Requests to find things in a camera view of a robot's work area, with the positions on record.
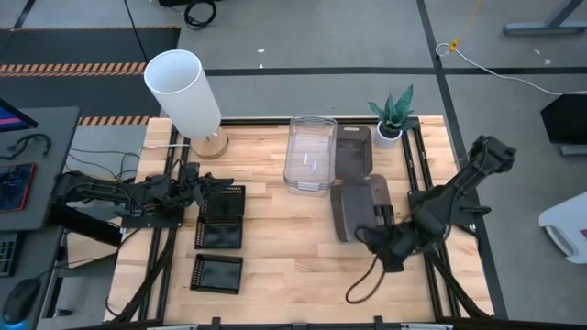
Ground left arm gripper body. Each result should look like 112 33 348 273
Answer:
181 176 210 207

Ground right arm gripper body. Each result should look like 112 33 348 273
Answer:
366 224 416 274

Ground black mesh basket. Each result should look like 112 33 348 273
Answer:
200 184 247 219
190 253 244 295
194 215 244 251

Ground smoky grey plastic bin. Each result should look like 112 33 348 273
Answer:
335 126 373 181
329 173 394 244

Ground green plant in white pot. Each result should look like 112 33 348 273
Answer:
368 83 416 150

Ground white lamp with wooden base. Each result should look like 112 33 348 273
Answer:
143 49 229 160

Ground grey desk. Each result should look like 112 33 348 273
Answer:
0 106 80 233

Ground white plastic object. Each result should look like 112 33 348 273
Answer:
538 191 587 265

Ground red-edged mouse pad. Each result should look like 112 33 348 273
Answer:
0 162 37 214

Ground black hazard-striped floor mat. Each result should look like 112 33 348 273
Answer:
0 26 181 126

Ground computer monitor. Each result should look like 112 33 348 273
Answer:
0 98 39 134

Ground black keyboard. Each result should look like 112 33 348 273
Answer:
0 231 19 279

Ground black box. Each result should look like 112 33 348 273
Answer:
539 93 587 157

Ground black computer mouse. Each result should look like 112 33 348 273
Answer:
2 278 41 326

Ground grey stand foot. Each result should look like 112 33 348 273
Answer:
502 0 587 37

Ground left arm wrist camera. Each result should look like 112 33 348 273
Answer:
183 160 202 181

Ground black aluminium frame rail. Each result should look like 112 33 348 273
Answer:
157 136 189 322
401 129 441 320
415 126 461 318
137 126 179 322
219 116 421 127
68 315 587 330

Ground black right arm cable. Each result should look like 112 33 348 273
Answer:
345 254 387 304

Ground black looped cable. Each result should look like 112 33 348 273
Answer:
0 133 52 161

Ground coiled black cable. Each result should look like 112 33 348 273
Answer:
183 0 217 31

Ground white floor cable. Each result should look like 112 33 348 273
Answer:
434 42 587 97

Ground yellow cable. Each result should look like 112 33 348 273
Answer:
448 0 482 52

